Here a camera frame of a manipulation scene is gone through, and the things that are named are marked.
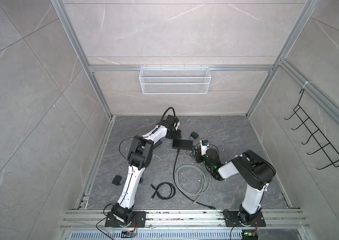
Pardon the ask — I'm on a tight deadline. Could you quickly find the ribbed black network switch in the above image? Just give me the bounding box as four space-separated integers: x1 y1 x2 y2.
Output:
172 140 193 151

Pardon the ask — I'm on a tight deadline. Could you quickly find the black power adapter with cable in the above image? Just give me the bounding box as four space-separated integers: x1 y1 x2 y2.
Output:
185 131 200 160

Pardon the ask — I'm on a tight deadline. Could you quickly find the grey ethernet cable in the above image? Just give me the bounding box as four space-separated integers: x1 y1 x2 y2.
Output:
174 164 211 205

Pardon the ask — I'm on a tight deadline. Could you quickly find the long black ethernet cable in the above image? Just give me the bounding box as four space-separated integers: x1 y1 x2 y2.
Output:
173 148 216 210

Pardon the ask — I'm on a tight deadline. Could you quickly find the dark grey network switch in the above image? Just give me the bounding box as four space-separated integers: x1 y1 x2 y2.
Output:
153 140 163 149

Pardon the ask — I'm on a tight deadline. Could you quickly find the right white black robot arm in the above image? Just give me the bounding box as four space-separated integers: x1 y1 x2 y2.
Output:
195 147 276 226

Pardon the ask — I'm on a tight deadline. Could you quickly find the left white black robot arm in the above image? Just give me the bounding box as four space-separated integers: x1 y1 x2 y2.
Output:
111 107 181 225

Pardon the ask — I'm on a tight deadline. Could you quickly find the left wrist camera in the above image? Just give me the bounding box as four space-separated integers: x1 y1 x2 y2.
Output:
172 118 179 130

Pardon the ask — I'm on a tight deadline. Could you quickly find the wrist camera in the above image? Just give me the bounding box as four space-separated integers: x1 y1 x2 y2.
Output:
199 140 209 156
172 118 179 130

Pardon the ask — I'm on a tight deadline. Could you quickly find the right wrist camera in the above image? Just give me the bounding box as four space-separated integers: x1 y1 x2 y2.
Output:
199 140 209 156

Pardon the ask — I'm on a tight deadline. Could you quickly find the coiled short black cable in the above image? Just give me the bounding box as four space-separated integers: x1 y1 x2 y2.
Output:
150 181 176 201

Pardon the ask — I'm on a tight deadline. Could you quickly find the white wire mesh basket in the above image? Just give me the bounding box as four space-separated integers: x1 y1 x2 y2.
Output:
139 67 211 95

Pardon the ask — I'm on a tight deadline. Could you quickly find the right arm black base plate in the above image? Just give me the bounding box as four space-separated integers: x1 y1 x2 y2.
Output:
222 210 266 227

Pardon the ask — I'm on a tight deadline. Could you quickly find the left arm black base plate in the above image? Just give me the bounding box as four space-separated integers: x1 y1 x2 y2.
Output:
105 211 147 228

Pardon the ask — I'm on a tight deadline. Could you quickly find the aluminium mounting rail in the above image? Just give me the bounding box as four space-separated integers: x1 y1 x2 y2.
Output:
59 209 309 230

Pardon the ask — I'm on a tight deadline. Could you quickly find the black wire hook rack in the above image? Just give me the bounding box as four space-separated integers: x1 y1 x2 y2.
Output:
284 89 339 170

